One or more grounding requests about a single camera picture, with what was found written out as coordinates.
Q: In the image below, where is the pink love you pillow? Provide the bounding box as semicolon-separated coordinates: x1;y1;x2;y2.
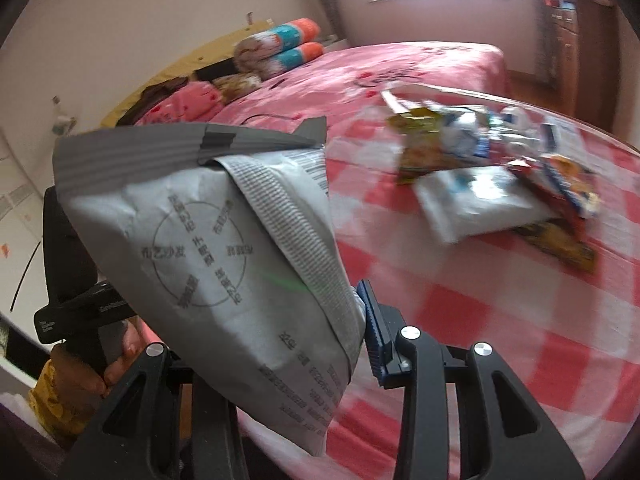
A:
136;81;224;126

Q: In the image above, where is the upper rolled colourful quilt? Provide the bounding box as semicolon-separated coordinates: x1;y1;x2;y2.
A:
233;18;320;63

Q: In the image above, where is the grey foil pouch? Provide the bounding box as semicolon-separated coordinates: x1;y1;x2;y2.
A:
52;117;364;455

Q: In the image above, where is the white plastic wrapper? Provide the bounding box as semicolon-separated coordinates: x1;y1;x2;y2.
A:
412;166;557;244

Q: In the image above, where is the brown wooden cabinet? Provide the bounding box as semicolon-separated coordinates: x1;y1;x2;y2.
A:
550;0;620;131

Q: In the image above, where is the lower rolled colourful quilt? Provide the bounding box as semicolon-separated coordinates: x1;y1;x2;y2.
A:
235;42;324;80

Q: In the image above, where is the rolled colourful quilt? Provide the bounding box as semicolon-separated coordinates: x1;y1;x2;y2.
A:
235;42;324;80
233;18;320;63

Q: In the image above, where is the yellow snack wrapper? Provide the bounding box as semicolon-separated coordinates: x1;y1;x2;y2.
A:
386;106;482;183

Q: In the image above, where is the brown floral small pillow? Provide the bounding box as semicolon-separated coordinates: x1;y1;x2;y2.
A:
212;73;262;104

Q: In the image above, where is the white blue plastic bag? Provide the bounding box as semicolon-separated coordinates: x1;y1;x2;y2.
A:
438;105;544;165

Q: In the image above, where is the left hand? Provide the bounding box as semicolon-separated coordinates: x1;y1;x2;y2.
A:
50;316;146;396

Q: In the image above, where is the red Tok Tok snack bag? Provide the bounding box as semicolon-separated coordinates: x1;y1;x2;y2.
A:
506;153;600;220

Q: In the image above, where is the red white checkered tablecloth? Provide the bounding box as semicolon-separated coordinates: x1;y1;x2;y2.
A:
218;90;639;478

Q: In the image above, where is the pink floral bed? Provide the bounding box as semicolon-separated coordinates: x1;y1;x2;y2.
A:
209;41;511;132

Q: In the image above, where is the dark brown blanket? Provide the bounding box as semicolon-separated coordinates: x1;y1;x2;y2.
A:
116;76;190;127

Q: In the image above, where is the dark yellow snack packet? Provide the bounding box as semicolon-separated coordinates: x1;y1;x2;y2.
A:
513;219;597;274

